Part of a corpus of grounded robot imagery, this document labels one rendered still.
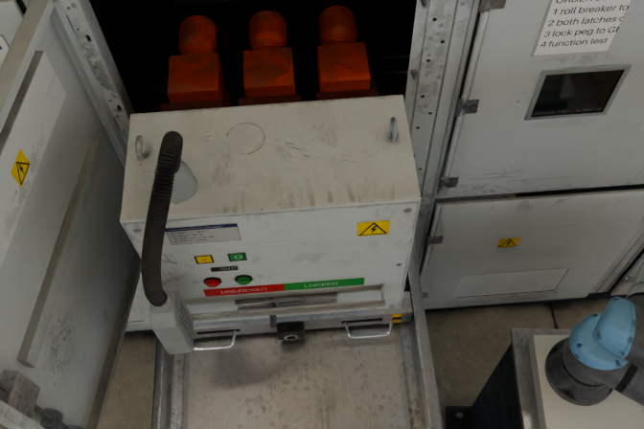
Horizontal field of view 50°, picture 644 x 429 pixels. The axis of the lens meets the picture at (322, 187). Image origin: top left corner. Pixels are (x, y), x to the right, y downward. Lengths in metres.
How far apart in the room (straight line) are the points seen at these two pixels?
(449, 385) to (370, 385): 0.93
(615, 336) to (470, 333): 1.54
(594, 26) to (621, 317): 0.58
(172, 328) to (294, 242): 0.27
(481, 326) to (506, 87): 1.28
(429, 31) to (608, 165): 0.69
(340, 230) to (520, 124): 0.56
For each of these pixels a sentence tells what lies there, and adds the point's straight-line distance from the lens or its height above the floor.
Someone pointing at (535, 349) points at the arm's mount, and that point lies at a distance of 1.71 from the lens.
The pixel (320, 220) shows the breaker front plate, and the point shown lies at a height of 1.35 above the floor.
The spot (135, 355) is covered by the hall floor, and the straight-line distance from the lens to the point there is 2.59.
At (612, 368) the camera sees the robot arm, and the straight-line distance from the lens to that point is 1.50.
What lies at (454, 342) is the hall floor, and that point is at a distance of 2.54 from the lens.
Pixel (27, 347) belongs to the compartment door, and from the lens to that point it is 1.30.
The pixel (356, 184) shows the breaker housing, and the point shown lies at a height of 1.39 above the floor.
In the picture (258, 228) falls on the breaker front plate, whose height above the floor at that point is 1.34.
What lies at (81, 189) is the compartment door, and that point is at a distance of 1.41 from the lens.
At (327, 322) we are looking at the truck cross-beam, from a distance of 1.56.
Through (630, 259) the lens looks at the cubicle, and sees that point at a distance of 2.45.
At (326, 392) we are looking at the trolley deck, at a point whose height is 0.85.
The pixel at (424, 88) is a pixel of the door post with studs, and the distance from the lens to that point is 1.46.
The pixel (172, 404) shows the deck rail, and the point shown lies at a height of 0.85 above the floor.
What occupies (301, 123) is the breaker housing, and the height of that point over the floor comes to 1.39.
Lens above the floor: 2.37
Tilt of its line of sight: 58 degrees down
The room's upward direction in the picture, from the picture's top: 3 degrees counter-clockwise
